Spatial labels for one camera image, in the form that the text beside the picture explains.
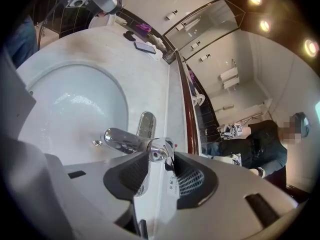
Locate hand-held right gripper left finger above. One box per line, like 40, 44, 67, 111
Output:
44, 151, 151, 225

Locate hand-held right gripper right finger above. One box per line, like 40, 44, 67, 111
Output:
174, 151, 300, 231

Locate chrome faucet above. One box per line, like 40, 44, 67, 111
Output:
100, 111, 179, 199

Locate white toilet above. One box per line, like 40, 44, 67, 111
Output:
88, 13, 117, 30

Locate black folded phone holder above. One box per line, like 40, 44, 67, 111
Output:
122, 30, 136, 42

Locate purple packets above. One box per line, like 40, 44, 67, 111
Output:
136, 22, 153, 34

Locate dark smartphone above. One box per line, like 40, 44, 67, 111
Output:
134, 40, 157, 54

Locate white folded hand towel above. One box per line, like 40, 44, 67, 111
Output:
146, 35, 167, 61

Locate white sink basin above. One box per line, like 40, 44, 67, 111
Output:
16, 63, 130, 166

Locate person's blue jeans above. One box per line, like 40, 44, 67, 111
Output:
7, 15, 39, 69

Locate angled side mirror panel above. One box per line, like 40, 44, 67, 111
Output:
162, 0, 247, 60

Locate wall soap dispenser bottle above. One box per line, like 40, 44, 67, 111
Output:
165, 9, 179, 20

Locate large wall mirror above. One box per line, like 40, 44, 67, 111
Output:
176, 30, 320, 197

